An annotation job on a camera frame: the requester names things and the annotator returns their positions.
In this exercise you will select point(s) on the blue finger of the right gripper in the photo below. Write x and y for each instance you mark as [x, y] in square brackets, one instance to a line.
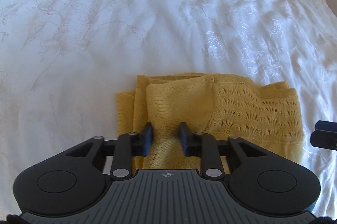
[324, 135]

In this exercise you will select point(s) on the white floral bedspread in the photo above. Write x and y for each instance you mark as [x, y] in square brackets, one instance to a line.
[63, 61]

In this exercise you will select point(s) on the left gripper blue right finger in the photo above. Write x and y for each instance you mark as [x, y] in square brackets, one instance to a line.
[203, 146]

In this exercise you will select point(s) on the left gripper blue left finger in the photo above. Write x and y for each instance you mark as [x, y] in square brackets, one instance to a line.
[126, 148]

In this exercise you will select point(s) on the mustard yellow knit sweater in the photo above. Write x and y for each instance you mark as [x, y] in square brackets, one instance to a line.
[222, 105]

